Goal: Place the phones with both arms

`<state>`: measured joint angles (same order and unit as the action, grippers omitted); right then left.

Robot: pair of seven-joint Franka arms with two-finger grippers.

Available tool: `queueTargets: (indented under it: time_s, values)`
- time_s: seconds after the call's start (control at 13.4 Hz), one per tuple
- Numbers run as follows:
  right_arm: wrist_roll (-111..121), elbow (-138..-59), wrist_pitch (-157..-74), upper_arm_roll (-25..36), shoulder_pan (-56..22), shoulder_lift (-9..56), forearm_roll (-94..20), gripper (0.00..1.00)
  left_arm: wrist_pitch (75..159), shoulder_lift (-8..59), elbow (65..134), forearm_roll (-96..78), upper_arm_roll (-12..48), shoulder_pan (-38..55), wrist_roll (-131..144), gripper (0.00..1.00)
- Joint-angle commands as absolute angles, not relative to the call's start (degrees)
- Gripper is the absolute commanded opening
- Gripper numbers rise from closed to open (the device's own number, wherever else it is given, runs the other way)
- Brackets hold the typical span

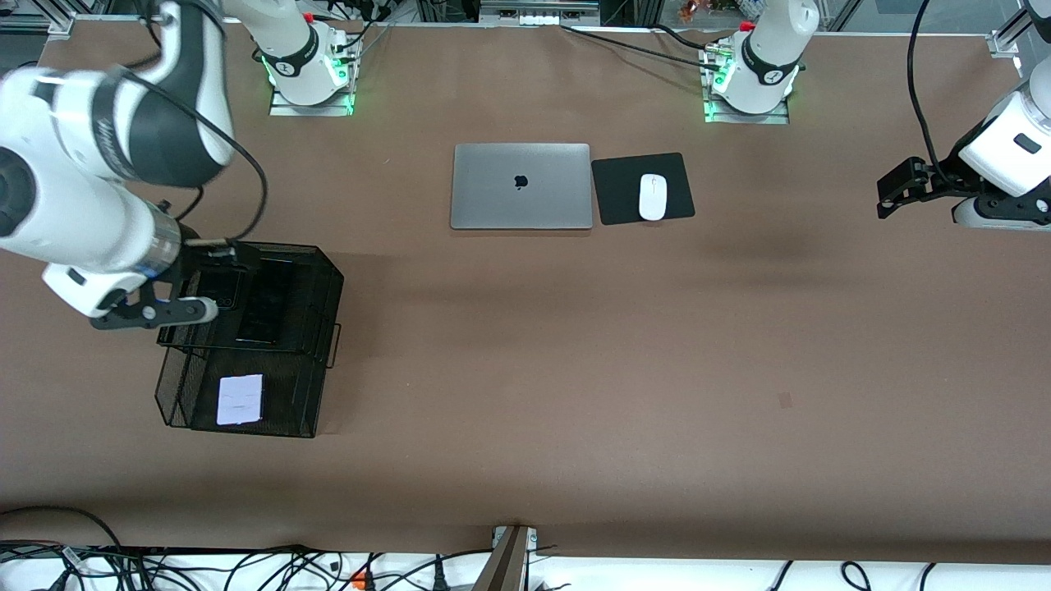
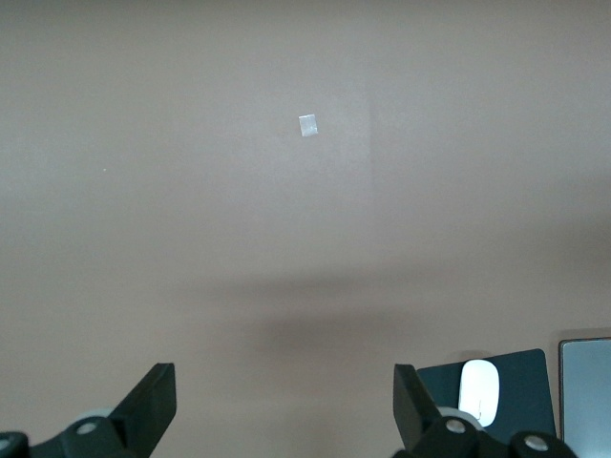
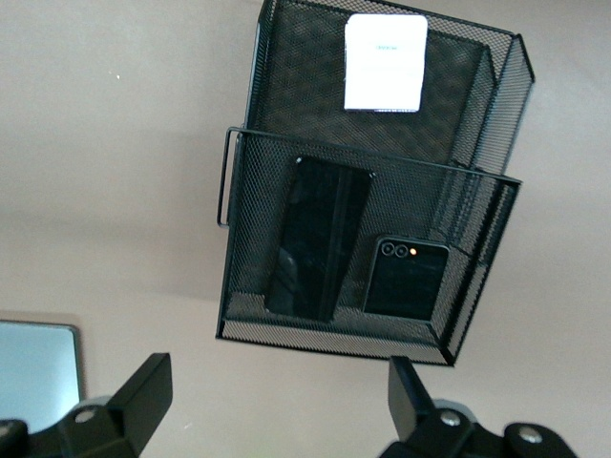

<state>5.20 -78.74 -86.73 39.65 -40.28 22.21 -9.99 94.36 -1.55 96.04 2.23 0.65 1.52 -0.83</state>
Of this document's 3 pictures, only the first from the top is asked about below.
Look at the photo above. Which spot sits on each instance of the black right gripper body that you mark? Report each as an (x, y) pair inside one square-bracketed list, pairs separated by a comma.
[(199, 261)]

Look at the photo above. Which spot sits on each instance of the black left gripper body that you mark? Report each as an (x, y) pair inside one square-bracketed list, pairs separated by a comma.
[(944, 178)]

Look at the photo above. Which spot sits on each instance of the long black phone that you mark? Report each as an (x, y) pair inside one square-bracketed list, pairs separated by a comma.
[(267, 304)]

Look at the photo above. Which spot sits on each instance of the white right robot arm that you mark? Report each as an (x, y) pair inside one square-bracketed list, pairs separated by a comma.
[(66, 205)]

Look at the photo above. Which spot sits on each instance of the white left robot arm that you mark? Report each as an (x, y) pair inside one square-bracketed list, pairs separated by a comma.
[(772, 49)]

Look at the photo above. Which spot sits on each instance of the black mesh two-tier tray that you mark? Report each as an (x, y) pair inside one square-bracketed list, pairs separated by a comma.
[(304, 394)]

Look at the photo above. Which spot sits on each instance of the white computer mouse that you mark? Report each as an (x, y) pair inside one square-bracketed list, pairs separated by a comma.
[(653, 197)]

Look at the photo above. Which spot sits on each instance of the silver laptop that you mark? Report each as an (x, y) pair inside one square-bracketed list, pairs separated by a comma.
[(493, 197)]

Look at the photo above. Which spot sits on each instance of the black mouse pad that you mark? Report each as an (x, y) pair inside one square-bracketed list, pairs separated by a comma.
[(616, 193)]

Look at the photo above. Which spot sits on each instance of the white power strip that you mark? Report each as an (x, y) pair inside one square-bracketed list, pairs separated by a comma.
[(542, 16)]

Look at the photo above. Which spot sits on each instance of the aluminium frame profile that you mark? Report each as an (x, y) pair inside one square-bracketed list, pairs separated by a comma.
[(1006, 37), (41, 20)]

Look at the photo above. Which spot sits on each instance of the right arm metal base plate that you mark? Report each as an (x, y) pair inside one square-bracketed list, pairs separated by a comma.
[(283, 107)]

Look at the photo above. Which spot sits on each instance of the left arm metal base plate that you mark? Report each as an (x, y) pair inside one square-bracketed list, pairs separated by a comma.
[(718, 117)]

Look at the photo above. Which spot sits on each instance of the grey metal camera post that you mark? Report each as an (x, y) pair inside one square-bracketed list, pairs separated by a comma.
[(505, 566)]

